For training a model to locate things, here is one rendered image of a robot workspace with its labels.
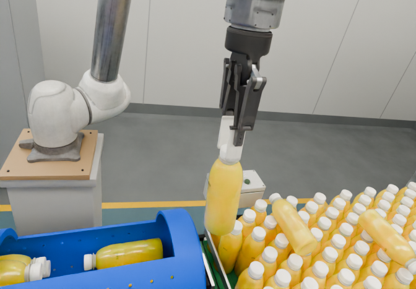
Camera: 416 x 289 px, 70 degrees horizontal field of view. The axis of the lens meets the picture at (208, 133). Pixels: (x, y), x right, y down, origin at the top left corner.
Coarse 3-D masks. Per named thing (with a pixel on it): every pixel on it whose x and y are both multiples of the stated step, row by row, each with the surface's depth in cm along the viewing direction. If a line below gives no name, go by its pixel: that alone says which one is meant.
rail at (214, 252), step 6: (204, 228) 104; (210, 240) 98; (210, 246) 98; (216, 252) 95; (216, 258) 94; (216, 264) 94; (222, 270) 90; (222, 276) 89; (222, 282) 89; (228, 282) 87; (228, 288) 85
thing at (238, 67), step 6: (240, 66) 48; (234, 72) 49; (240, 72) 49; (234, 84) 50; (240, 90) 49; (240, 96) 50; (240, 102) 50; (240, 108) 50; (234, 114) 52; (234, 120) 52; (234, 126) 51
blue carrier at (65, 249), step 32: (128, 224) 82; (160, 224) 86; (192, 224) 70; (32, 256) 76; (64, 256) 79; (192, 256) 65; (0, 288) 52; (32, 288) 54; (64, 288) 55; (96, 288) 57; (128, 288) 58; (160, 288) 60; (192, 288) 63
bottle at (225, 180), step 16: (224, 160) 57; (224, 176) 57; (240, 176) 58; (208, 192) 61; (224, 192) 58; (240, 192) 62; (208, 208) 62; (224, 208) 60; (208, 224) 64; (224, 224) 62
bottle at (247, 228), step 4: (240, 220) 96; (244, 220) 95; (244, 224) 95; (248, 224) 95; (252, 224) 95; (244, 228) 95; (248, 228) 95; (252, 228) 95; (244, 232) 95; (248, 232) 95; (244, 236) 96
